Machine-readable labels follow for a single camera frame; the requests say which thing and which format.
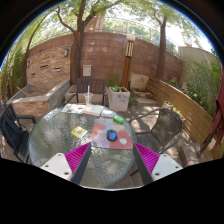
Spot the dark wicker chair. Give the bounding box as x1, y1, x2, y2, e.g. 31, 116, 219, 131
129, 107, 185, 176

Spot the green marker pen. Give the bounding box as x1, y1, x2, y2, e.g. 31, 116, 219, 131
112, 114, 126, 125

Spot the forked tree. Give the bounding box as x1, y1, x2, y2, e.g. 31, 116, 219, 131
54, 0, 111, 86

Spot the concrete planter with plant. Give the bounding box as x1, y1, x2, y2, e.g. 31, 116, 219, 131
107, 84, 131, 112

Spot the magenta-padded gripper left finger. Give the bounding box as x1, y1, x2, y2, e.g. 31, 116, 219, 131
39, 142, 93, 186

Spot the small pale plant pot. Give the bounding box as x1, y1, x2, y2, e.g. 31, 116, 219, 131
162, 100, 174, 109

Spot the leaning stone slab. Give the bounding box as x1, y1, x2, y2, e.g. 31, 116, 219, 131
129, 73, 150, 92

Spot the white printed strip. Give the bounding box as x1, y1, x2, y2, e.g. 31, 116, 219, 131
44, 108, 63, 122

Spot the red folded patio umbrella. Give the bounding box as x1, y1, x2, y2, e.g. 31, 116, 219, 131
209, 66, 224, 146

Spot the grey wall utility box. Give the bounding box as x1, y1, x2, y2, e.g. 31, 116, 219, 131
82, 64, 92, 78

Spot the small pale book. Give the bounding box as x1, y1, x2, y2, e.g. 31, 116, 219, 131
100, 109, 116, 119

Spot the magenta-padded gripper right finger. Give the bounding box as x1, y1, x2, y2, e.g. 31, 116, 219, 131
133, 142, 184, 186

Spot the colourful magazine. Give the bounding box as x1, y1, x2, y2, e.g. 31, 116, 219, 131
61, 103, 87, 115

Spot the slender tree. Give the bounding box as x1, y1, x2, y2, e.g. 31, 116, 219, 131
143, 0, 178, 81

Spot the clear plastic cup with straw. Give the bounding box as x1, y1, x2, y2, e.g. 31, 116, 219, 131
83, 85, 95, 107

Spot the yellow card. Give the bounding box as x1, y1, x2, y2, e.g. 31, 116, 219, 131
70, 125, 89, 139

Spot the white book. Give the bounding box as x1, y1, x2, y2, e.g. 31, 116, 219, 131
81, 104, 105, 117

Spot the black metal chair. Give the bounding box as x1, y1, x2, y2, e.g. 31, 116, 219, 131
0, 103, 37, 164

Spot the stone umbrella base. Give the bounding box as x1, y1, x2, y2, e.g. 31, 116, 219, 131
178, 142, 209, 168

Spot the wooden garden lamp post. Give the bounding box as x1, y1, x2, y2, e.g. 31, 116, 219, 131
120, 34, 137, 89

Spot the floral pink mouse pad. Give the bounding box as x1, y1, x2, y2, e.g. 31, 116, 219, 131
90, 122, 134, 151

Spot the dark wooden slatted chair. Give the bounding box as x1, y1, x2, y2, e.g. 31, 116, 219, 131
64, 77, 108, 107

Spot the blue and black computer mouse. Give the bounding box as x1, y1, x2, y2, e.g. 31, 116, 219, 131
106, 129, 118, 142

